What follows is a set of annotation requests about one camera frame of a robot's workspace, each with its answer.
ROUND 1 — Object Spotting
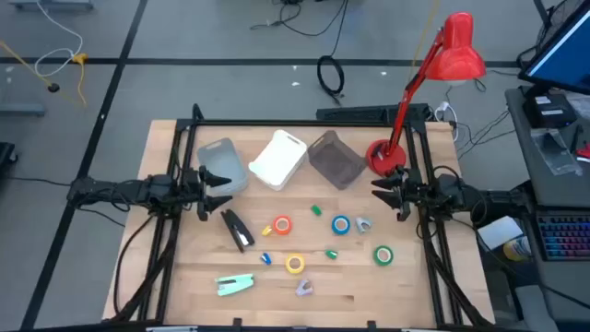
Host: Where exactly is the white box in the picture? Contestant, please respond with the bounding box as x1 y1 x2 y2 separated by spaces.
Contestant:
476 215 525 252

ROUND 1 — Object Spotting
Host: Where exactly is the yellow wipes container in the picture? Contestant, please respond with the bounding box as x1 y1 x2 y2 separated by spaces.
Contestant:
501 234 532 263

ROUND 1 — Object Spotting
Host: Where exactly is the black mini computer box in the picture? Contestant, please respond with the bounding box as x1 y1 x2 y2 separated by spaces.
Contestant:
522 91 577 129

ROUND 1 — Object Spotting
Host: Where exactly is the yellow floor cable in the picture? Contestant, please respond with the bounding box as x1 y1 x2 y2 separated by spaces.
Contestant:
0 40 89 108

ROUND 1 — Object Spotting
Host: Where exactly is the white power adapter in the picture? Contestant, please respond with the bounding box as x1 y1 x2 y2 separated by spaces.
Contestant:
433 100 460 142

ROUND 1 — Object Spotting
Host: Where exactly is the white floor cable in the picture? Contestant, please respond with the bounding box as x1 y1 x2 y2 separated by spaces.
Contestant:
34 0 84 78

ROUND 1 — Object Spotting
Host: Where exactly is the grey floor rail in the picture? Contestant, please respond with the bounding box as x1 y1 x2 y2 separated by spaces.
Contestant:
8 0 95 11
0 103 46 117

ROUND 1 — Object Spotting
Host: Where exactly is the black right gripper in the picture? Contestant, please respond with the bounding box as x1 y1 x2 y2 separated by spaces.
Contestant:
371 166 423 222

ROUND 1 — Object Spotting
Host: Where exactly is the black coiled floor cable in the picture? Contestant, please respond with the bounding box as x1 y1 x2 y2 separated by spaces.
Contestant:
315 54 346 106

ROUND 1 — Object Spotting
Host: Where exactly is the orange tape roll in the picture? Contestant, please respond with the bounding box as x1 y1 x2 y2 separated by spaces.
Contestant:
272 215 293 236

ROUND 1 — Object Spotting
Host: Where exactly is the grey binder clip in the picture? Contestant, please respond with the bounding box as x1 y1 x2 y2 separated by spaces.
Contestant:
294 278 315 298

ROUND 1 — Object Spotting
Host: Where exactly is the backlit rainbow keyboard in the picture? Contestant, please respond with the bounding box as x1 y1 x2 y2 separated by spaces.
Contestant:
537 210 590 263

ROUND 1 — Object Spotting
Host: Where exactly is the blue tape roll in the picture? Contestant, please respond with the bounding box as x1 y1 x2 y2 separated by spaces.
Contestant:
331 214 351 236

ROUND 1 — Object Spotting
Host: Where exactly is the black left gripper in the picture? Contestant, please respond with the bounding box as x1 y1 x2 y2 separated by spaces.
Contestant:
183 164 234 222

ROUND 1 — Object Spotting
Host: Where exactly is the mint green stapler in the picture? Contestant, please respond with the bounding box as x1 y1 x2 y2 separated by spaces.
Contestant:
214 272 256 298

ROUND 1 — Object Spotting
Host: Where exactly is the brown translucent plastic bin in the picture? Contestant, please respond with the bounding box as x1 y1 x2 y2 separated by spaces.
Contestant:
306 129 369 191

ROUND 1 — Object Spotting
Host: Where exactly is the white plastic bin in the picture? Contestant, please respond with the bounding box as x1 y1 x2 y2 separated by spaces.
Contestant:
247 129 309 192

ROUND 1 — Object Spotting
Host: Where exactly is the black loose floor cable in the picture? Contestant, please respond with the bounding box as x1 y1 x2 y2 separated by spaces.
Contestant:
248 0 351 38

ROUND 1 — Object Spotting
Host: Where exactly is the black aluminium table frame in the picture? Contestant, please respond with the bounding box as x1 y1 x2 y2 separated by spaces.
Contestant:
109 103 494 329

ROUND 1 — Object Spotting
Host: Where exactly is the grey desk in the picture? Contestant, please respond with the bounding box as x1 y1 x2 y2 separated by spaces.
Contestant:
504 85 590 332

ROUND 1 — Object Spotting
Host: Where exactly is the yellow tape roll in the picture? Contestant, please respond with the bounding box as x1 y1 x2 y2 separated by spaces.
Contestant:
284 253 306 275

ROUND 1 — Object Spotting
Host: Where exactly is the black stapler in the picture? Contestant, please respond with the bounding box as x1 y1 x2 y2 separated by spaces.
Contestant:
219 208 256 254

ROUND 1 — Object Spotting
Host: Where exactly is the computer monitor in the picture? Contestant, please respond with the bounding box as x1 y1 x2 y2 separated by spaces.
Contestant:
518 0 590 96

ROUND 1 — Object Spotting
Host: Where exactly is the grey plastic bin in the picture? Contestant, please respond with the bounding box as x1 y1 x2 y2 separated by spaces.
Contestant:
196 136 250 197

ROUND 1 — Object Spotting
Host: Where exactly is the black caster base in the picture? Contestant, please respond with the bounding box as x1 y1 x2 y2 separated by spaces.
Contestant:
0 141 18 165

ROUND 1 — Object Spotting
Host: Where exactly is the red desk lamp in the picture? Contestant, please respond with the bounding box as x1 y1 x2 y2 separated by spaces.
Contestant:
365 11 488 179

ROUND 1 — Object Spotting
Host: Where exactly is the green tape roll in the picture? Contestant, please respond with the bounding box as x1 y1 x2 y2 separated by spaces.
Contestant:
372 244 395 267

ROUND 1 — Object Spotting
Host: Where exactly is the clear plastic bag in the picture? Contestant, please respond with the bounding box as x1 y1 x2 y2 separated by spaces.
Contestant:
529 127 583 176

